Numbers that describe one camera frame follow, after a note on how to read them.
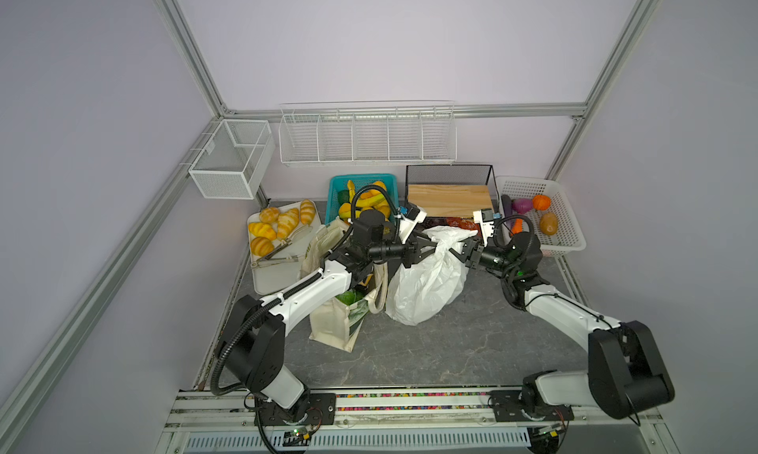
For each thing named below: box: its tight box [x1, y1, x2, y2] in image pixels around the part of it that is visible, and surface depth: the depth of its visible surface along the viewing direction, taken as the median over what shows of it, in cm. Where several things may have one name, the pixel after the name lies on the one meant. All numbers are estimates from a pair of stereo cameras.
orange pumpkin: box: [531, 194, 552, 212], surface depth 117 cm
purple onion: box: [511, 198, 533, 215], surface depth 114 cm
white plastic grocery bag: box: [384, 226, 478, 326], surface depth 77 cm
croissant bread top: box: [259, 207, 281, 225], surface depth 114 cm
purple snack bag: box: [418, 216, 448, 230], surface depth 107 cm
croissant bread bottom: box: [250, 236, 276, 257], surface depth 104 cm
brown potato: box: [539, 212, 558, 236], surface depth 109 cm
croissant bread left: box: [247, 222, 278, 240], surface depth 110 cm
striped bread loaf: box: [276, 208, 300, 240], surface depth 113 cm
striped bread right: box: [300, 198, 316, 227], surface depth 117 cm
